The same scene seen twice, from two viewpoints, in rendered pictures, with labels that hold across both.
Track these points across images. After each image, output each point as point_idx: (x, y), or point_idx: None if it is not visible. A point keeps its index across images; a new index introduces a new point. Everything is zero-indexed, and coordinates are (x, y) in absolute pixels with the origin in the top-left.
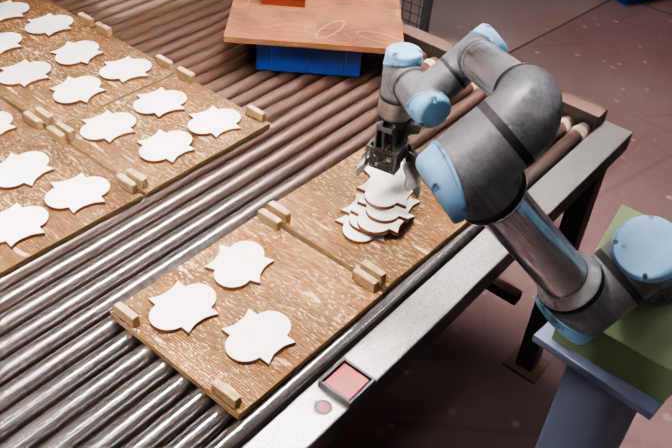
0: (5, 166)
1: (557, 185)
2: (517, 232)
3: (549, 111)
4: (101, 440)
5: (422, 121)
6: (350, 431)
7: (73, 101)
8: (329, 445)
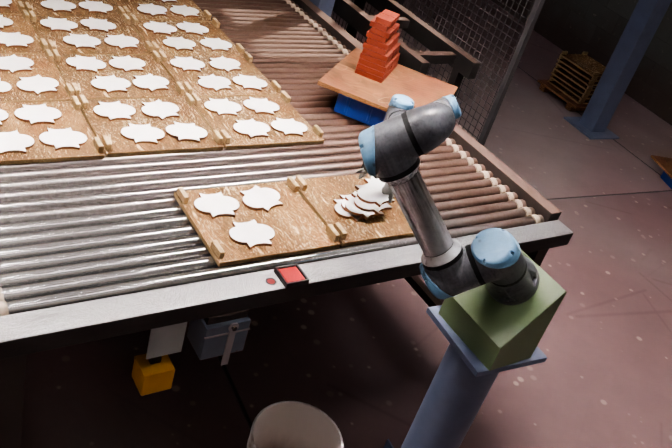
0: (152, 104)
1: None
2: (406, 196)
3: (436, 124)
4: (139, 245)
5: None
6: (310, 384)
7: (208, 87)
8: (291, 386)
